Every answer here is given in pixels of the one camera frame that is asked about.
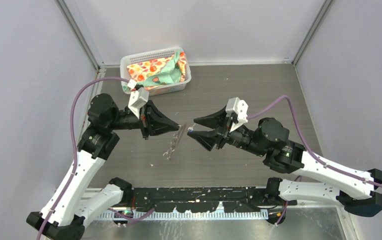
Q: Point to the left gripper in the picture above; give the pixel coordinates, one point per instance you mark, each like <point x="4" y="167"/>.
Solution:
<point x="152" y="122"/>

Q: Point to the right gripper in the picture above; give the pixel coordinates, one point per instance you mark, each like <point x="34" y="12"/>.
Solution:
<point x="215" y="120"/>

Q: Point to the metal key organizer plate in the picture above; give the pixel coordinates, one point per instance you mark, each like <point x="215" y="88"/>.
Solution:
<point x="175" y="141"/>

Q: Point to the blue tagged key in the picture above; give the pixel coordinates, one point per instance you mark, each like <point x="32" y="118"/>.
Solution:
<point x="191" y="128"/>

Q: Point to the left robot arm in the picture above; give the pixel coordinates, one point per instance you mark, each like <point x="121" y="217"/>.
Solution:
<point x="64" y="217"/>

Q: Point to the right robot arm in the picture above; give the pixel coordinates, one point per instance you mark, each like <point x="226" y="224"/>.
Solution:
<point x="332" y="183"/>

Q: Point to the floral cloth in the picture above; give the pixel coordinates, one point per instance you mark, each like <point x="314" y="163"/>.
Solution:
<point x="160" y="71"/>

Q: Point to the white plastic basket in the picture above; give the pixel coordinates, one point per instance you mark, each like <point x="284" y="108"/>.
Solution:
<point x="144" y="56"/>

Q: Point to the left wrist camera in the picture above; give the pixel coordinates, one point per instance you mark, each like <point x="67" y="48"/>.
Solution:
<point x="138" y="97"/>

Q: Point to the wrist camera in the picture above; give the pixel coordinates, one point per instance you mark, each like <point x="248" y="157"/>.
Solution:
<point x="238" y="107"/>
<point x="138" y="97"/>

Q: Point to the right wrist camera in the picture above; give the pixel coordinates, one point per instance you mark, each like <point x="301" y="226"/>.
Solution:
<point x="238" y="107"/>

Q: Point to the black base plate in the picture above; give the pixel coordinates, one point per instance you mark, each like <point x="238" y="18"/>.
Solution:
<point x="243" y="199"/>

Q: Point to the white cable duct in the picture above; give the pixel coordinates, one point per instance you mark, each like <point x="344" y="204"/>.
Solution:
<point x="189" y="216"/>

